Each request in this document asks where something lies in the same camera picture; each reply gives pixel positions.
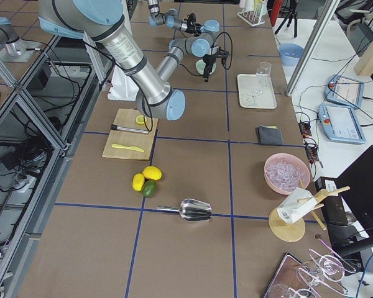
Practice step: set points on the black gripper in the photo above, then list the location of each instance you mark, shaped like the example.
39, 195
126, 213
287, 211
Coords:
209, 60
190, 29

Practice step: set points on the green ceramic bowl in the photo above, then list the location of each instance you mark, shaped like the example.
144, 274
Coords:
200, 66

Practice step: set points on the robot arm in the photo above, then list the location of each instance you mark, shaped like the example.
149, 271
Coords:
171, 19
104, 22

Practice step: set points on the blue bowl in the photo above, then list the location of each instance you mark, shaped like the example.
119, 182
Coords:
290, 53

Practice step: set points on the pink bowl with ice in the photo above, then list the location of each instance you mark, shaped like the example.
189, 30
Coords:
284, 172

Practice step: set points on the shiny metal ice scoop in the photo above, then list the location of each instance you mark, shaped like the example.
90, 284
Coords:
191, 210

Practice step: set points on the cream plastic tray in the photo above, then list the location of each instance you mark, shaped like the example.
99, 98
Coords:
245, 84

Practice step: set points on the wine glass on tray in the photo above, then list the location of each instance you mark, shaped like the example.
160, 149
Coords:
262, 75

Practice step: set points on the half cut lemon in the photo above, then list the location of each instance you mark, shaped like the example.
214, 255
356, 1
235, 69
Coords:
140, 120

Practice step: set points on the dark grey folded cloth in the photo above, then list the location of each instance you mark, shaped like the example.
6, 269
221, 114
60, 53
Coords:
269, 135

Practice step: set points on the wooden cutting board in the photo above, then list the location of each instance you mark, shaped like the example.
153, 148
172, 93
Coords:
127, 118

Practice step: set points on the yellow plastic knife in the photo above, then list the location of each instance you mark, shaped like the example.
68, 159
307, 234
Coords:
132, 148

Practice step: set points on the yellow lemon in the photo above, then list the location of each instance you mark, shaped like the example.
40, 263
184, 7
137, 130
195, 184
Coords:
152, 173
138, 182

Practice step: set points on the green lime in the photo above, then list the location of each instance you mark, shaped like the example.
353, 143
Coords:
149, 188

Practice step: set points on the far blue teach pendant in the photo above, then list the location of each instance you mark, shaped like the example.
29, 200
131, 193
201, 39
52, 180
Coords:
344, 91

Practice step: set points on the blue teach pendant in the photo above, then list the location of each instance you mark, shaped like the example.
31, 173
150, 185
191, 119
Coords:
340, 124
344, 91

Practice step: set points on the near blue teach pendant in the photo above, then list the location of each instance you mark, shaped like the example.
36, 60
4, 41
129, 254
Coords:
340, 124

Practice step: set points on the round wooden stand base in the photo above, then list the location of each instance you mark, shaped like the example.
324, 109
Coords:
288, 232

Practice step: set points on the black monitor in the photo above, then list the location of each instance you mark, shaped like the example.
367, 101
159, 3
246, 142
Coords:
359, 177

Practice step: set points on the white wire cup rack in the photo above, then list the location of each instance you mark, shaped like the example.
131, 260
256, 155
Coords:
253, 11

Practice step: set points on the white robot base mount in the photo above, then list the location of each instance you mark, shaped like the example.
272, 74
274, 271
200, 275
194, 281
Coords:
122, 87

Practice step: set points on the black handled metal tool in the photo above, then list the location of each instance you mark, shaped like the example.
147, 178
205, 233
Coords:
128, 129

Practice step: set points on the aluminium frame post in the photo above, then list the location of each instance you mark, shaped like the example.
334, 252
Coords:
314, 38

